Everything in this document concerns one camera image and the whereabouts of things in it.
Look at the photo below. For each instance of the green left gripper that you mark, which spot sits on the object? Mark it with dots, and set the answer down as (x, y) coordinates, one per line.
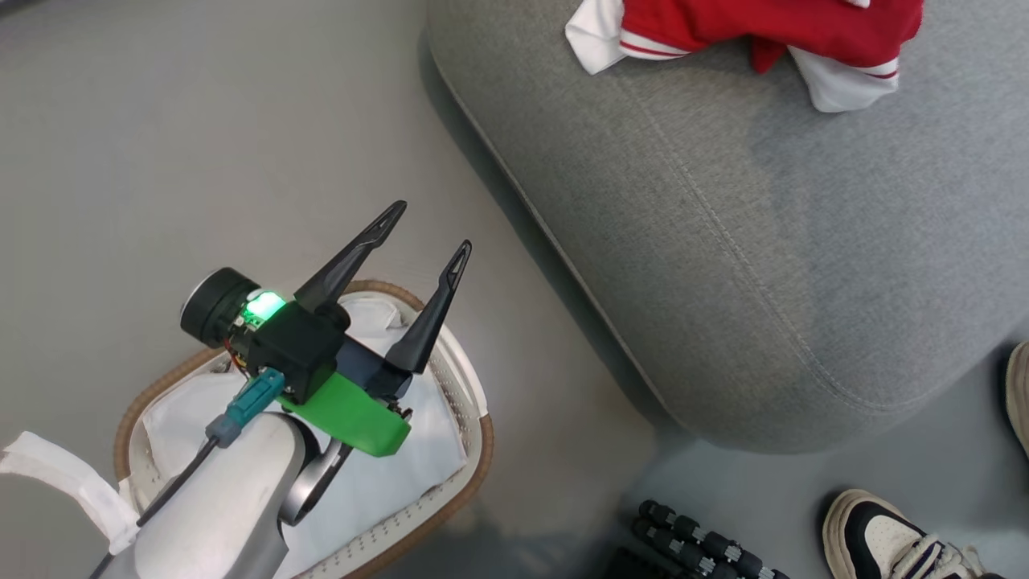
(354, 414)

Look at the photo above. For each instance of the red and white garment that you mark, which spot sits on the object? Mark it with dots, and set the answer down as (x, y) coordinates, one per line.
(772, 28)

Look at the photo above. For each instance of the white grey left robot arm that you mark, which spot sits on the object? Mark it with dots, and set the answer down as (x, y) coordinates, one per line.
(217, 503)

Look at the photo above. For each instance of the grey fabric sofa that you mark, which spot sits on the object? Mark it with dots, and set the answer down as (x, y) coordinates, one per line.
(764, 241)

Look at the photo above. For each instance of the white basket with brown rim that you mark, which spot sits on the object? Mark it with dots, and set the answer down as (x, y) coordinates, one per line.
(474, 450)

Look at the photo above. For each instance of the black round motor housing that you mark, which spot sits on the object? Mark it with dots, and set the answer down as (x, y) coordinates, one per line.
(211, 305)

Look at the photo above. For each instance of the white and black sneaker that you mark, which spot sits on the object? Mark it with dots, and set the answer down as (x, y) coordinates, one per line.
(884, 539)

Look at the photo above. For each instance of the beige shoe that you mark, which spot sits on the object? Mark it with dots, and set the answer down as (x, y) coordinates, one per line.
(1021, 394)

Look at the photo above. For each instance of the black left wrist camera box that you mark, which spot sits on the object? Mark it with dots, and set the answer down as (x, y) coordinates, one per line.
(297, 350)

